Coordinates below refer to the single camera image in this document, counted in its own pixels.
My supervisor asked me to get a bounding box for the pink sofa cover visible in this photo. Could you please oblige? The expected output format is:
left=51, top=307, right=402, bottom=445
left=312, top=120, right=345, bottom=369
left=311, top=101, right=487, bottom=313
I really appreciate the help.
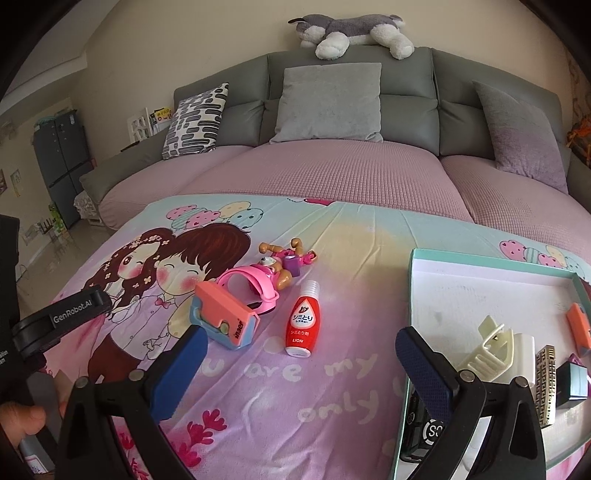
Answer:
left=99, top=138, right=587, bottom=229

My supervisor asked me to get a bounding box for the dark grey fridge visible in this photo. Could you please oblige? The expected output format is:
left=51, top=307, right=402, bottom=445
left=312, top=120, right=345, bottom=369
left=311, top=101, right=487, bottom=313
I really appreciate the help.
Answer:
left=32, top=108, right=98, bottom=230

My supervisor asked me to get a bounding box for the person's left hand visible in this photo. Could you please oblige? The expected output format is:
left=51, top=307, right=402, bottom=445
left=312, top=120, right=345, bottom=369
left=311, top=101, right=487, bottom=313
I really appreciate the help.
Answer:
left=0, top=401, right=48, bottom=450

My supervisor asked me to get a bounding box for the white rack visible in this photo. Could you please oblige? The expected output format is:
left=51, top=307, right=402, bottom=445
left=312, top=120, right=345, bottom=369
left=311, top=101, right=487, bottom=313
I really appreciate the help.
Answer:
left=127, top=111, right=160, bottom=144

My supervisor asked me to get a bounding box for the black and white patterned pillow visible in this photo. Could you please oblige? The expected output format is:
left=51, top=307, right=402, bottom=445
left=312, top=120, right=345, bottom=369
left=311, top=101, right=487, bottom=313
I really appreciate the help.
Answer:
left=161, top=83, right=230, bottom=160

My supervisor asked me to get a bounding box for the grey and white plush dog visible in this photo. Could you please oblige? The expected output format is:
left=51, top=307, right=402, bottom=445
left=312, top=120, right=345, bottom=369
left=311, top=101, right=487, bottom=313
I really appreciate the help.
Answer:
left=288, top=13, right=415, bottom=61

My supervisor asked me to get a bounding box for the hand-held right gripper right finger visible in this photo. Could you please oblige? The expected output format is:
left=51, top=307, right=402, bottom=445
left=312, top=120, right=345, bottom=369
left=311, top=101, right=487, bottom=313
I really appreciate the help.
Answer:
left=394, top=326, right=548, bottom=480

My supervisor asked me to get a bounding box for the cream hair claw clip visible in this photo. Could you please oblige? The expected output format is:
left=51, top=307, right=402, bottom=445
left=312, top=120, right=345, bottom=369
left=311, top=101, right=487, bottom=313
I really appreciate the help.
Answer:
left=455, top=315, right=514, bottom=384

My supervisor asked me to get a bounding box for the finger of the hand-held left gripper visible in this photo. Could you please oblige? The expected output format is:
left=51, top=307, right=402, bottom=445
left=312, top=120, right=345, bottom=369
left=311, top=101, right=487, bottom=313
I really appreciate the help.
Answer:
left=10, top=285, right=115, bottom=358

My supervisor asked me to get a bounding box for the small red bottle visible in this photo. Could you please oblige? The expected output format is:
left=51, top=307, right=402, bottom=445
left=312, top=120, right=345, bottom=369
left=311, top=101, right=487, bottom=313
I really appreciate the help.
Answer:
left=284, top=280, right=328, bottom=358

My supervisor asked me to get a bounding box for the white charger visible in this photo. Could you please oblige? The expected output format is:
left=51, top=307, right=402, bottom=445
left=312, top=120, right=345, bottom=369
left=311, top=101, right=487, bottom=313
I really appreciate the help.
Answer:
left=508, top=333, right=536, bottom=386

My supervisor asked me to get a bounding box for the orange backpack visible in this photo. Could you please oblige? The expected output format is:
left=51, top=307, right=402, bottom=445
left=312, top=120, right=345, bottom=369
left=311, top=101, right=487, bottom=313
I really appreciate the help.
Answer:
left=566, top=117, right=591, bottom=151

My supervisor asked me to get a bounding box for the teal-edged white tray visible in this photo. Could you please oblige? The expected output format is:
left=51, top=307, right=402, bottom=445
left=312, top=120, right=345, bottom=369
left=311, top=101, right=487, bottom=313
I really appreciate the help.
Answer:
left=393, top=248, right=591, bottom=480

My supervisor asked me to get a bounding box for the black plug adapter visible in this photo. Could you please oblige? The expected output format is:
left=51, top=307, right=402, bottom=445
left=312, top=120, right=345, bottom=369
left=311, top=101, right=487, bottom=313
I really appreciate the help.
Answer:
left=554, top=361, right=588, bottom=408

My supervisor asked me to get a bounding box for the plain grey pillow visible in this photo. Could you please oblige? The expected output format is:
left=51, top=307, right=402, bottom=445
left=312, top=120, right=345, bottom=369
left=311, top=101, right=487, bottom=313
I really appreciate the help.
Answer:
left=269, top=62, right=384, bottom=144

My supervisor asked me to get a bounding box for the pink and blue utility knife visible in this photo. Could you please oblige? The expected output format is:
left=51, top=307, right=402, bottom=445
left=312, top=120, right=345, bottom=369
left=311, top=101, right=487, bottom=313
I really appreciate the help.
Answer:
left=193, top=281, right=260, bottom=352

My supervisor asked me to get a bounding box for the gold patterned lighter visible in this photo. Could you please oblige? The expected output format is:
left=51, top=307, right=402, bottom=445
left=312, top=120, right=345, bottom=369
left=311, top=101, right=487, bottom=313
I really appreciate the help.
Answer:
left=531, top=344, right=559, bottom=428

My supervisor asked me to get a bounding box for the patterned curtain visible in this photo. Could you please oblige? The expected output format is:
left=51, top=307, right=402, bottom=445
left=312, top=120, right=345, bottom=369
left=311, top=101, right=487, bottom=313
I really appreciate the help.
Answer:
left=566, top=51, right=591, bottom=125

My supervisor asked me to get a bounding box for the pink toy figure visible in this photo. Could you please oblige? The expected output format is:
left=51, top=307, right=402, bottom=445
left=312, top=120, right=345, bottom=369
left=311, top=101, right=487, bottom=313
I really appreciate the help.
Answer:
left=256, top=237, right=319, bottom=291

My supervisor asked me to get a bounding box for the grey sofa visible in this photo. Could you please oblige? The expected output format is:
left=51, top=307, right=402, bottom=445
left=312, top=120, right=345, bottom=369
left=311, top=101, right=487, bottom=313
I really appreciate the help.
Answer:
left=78, top=46, right=591, bottom=232

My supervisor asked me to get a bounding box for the orange plastic block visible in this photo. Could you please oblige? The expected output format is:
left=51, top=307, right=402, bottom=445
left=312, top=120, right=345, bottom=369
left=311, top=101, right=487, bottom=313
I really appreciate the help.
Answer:
left=566, top=302, right=591, bottom=357

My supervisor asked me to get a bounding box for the grey and purple pillow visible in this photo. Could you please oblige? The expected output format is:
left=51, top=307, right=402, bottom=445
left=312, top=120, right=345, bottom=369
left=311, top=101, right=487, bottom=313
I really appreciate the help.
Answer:
left=472, top=79, right=570, bottom=195

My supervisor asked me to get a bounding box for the black gadget with round mark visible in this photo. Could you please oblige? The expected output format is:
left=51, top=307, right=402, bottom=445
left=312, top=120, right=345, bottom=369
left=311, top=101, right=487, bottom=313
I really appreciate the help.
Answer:
left=399, top=392, right=446, bottom=462

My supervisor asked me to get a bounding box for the cartoon printed blanket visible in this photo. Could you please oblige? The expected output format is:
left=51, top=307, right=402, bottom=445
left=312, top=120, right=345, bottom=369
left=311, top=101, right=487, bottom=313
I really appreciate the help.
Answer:
left=14, top=194, right=591, bottom=480

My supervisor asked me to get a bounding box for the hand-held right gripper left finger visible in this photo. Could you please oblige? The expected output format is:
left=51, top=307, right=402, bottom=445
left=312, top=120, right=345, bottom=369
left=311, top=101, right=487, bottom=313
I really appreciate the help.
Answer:
left=55, top=325, right=209, bottom=480

